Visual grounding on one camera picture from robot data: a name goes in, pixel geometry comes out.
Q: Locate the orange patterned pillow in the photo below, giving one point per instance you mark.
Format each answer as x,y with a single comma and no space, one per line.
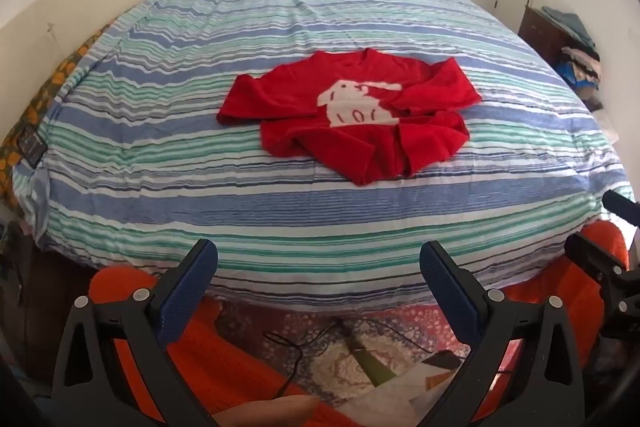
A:
55,82

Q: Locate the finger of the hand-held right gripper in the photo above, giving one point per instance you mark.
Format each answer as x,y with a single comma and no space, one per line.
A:
592,254
622,207

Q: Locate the pile of mixed clothes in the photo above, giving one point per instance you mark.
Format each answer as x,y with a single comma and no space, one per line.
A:
580,69

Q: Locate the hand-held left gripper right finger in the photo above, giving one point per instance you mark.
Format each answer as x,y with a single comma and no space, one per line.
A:
452,293

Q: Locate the black mattress label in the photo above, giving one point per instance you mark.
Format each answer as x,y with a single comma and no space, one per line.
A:
31,147

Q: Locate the dark wooden nightstand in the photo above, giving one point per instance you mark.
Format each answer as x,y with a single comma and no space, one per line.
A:
537,32

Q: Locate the teal folded cloth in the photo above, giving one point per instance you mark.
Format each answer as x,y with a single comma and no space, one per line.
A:
567,24

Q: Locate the patterned floor rug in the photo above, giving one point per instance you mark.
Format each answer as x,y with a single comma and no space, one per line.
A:
320,352

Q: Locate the white papers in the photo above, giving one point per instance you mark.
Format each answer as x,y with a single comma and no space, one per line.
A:
400,397

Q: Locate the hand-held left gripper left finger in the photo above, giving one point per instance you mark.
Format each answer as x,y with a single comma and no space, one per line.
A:
187,293

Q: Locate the blue green striped bed sheet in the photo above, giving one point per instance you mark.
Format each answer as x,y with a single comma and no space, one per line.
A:
200,187

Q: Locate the red sweater with white rabbit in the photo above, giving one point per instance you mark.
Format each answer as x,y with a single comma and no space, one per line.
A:
300,107

